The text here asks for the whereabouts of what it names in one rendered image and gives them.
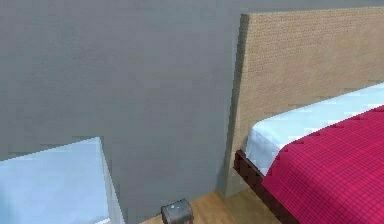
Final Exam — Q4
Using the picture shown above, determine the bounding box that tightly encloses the red quilted bedspread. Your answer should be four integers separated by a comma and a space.
261, 105, 384, 224

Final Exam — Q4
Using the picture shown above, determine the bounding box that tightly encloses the grey metal luggage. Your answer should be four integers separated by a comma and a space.
160, 198, 195, 224

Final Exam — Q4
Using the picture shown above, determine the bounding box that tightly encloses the bed with tan headboard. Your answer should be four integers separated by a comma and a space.
221, 5, 384, 224

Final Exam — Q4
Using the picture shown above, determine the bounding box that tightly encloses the pale blue cabinet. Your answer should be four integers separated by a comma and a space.
0, 136, 126, 224

